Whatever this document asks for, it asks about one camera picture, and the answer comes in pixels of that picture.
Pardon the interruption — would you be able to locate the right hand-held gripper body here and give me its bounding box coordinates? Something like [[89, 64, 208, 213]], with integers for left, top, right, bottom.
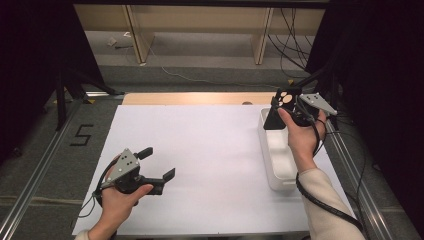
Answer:
[[293, 92, 338, 128]]

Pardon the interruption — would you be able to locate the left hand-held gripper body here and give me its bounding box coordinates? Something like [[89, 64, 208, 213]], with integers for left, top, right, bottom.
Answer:
[[99, 148, 165, 196]]

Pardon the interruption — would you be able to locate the black phone case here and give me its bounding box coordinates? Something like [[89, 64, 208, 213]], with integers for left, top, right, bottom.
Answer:
[[263, 87, 303, 131]]

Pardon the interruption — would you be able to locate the white plastic storage box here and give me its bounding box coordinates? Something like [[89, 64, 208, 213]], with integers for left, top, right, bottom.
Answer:
[[258, 107, 302, 192]]

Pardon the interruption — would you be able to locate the person's left hand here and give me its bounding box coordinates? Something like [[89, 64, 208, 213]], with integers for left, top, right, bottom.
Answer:
[[96, 183, 155, 232]]

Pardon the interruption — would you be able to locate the person's right hand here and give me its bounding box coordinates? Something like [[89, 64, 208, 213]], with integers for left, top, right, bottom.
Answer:
[[277, 107, 328, 174]]

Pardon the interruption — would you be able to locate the white table sheet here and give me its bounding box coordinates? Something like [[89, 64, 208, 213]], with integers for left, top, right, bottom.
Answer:
[[71, 104, 356, 236]]

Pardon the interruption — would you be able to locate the dark curtain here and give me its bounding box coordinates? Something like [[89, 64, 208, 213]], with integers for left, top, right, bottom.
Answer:
[[0, 0, 104, 161], [304, 0, 424, 231]]

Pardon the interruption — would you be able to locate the wooden shelf unit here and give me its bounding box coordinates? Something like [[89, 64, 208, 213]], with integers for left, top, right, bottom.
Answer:
[[73, 4, 326, 66]]

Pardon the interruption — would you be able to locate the left hand-held gripper cable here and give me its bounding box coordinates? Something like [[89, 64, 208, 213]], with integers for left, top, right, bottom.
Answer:
[[79, 157, 118, 220]]

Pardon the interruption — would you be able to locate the hand-held gripper cable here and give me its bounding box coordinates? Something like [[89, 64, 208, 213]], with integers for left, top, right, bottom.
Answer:
[[79, 157, 118, 220], [294, 99, 366, 235]]

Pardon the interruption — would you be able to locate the bundle of black cables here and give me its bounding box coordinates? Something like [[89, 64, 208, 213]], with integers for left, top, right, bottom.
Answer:
[[266, 8, 315, 80]]

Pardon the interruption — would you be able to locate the white floor cable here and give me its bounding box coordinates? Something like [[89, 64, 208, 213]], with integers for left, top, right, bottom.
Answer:
[[145, 41, 278, 90]]

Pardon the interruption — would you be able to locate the right hand-held gripper cable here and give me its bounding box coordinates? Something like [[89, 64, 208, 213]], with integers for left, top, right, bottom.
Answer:
[[294, 99, 366, 235]]

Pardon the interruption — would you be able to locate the metal floor rail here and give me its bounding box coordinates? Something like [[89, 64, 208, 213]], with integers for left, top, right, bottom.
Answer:
[[324, 114, 399, 240], [0, 94, 88, 240]]

